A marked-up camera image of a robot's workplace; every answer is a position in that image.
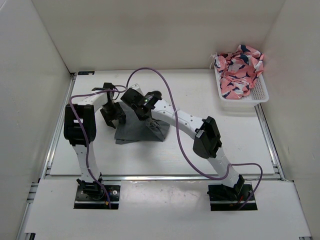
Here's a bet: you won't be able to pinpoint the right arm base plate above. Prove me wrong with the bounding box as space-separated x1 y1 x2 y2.
207 184 258 212

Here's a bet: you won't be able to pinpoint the aluminium left side rail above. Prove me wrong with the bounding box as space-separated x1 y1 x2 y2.
15 72 78 240

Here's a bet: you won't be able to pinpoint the aluminium rail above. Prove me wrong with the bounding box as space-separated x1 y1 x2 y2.
254 104 313 240
15 72 78 240
102 175 210 181

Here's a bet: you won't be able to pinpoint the aluminium right side rail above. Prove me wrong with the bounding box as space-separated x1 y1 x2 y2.
254 104 313 240

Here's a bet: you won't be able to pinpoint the white plastic basket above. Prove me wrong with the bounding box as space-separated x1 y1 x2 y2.
213 67 269 112

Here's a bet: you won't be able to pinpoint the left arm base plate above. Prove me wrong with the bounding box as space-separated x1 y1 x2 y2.
73 184 121 210

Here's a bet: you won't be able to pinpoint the aluminium front rail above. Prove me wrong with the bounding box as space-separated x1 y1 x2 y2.
102 175 210 181

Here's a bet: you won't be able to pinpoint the pink patterned shorts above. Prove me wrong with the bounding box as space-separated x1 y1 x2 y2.
211 44 265 100

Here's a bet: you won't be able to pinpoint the grey shorts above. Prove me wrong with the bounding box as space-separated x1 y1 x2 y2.
114 101 170 145

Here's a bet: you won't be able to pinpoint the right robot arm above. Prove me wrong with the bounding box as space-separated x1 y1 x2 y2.
121 87 245 201

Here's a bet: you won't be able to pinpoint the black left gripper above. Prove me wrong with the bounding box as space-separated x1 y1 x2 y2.
99 102 126 129

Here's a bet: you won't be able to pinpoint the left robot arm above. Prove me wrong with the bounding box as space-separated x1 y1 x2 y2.
63 82 126 200

